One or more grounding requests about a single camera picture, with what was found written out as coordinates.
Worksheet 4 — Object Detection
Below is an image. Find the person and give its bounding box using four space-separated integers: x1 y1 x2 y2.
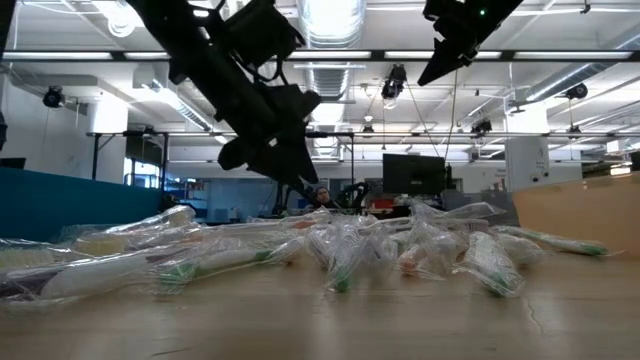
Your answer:
309 185 342 211

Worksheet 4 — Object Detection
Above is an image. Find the black overhead crossbar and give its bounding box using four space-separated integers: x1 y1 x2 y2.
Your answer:
0 49 640 63

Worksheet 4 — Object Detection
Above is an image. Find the teal plastic bin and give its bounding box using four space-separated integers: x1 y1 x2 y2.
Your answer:
0 166 165 242

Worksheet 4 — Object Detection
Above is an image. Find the black overhead camera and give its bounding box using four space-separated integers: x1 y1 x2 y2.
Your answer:
380 63 409 101

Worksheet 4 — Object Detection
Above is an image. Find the purple white wrapped toothbrush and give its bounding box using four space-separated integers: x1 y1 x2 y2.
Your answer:
0 247 171 304
367 227 401 282
199 222 301 240

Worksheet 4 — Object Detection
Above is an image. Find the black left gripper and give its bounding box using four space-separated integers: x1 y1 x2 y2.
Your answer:
214 82 324 194

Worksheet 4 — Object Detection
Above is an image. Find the black computer monitor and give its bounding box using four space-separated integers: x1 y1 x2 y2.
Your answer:
382 153 447 197

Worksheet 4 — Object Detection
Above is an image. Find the silver round ventilation duct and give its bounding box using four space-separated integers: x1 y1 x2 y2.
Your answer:
295 0 367 99
522 29 640 104

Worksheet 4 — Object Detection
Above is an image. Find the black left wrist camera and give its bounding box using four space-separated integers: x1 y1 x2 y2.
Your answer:
219 0 307 69

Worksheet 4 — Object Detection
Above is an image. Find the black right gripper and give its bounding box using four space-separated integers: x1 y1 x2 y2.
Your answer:
417 0 525 88

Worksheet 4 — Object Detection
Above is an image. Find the orange translucent plastic bin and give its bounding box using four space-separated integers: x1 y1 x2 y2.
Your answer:
512 171 640 260

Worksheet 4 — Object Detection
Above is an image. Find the black metal rack frame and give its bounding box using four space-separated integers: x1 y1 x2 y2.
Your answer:
85 130 357 201

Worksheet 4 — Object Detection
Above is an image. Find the white ceiling air duct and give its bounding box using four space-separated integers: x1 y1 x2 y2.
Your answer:
132 67 216 131

